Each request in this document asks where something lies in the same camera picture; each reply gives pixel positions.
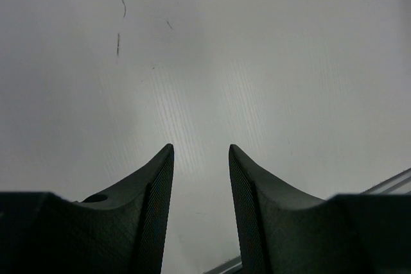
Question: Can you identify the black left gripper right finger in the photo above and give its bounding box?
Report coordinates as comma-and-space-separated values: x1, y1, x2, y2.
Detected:
229, 145, 410, 273

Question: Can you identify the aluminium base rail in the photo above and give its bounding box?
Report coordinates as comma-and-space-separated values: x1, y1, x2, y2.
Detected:
205, 169, 411, 274

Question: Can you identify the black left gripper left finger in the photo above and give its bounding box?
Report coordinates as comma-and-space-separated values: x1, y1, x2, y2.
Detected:
1, 144, 174, 273

